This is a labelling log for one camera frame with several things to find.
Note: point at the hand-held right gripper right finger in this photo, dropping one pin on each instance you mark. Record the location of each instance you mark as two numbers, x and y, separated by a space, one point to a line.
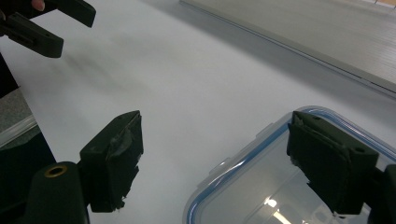
330 161

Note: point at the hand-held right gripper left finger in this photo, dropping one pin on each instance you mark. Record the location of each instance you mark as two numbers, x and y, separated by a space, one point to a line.
109 161

